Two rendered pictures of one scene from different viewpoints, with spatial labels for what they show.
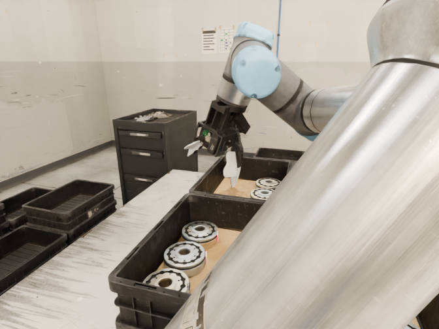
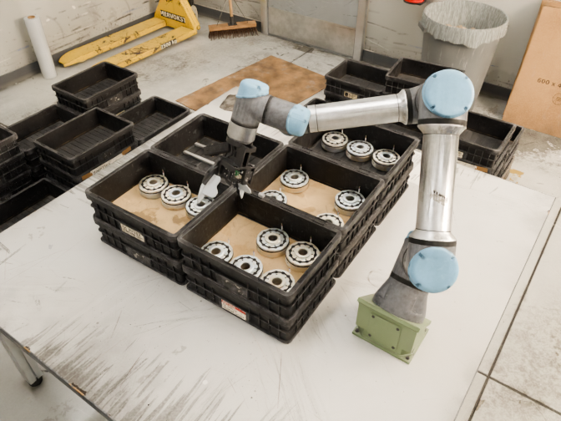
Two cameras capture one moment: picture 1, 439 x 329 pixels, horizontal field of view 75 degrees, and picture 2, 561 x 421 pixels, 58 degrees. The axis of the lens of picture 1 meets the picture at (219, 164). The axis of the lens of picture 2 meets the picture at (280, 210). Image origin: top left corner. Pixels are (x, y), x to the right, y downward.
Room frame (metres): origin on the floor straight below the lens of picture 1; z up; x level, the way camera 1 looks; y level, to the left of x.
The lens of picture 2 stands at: (0.20, 1.03, 1.97)
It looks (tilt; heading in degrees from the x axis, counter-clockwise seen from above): 41 degrees down; 287
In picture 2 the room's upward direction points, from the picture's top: straight up
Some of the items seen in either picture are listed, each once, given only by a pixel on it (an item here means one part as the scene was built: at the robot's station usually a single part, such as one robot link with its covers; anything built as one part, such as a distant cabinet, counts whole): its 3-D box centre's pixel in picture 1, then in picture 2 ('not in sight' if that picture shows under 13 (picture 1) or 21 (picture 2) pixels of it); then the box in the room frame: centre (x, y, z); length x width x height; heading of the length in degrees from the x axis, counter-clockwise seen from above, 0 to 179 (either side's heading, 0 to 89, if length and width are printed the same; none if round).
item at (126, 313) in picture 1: (213, 256); (260, 250); (0.58, 0.01, 0.87); 0.40 x 0.30 x 0.11; 164
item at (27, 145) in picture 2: not in sight; (50, 151); (2.16, -0.88, 0.31); 0.40 x 0.30 x 0.34; 72
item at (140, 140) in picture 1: (161, 165); not in sight; (2.39, 0.51, 0.45); 0.60 x 0.45 x 0.90; 162
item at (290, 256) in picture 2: not in sight; (302, 253); (0.45, -0.02, 0.86); 0.10 x 0.10 x 0.01
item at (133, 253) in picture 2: not in sight; (167, 226); (0.96, -0.10, 0.76); 0.40 x 0.30 x 0.12; 164
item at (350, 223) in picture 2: not in sight; (311, 185); (0.49, -0.27, 0.92); 0.40 x 0.30 x 0.02; 164
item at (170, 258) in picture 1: (184, 254); (245, 267); (0.60, 0.09, 0.86); 0.10 x 0.10 x 0.01
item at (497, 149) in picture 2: not in sight; (458, 161); (-0.06, -1.38, 0.37); 0.40 x 0.30 x 0.45; 162
